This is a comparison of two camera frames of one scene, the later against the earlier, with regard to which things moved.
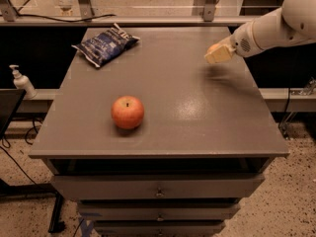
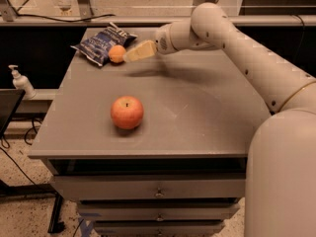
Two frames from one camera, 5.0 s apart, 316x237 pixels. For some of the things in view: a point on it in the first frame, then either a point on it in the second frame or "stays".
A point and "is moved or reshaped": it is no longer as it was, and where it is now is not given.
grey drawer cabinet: x=205 y=141 stays
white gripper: x=242 y=41 → x=163 y=42
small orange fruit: x=213 y=47 is moved or reshaped
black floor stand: x=10 y=192 stays
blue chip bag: x=106 y=44 stays
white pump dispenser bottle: x=23 y=82 stays
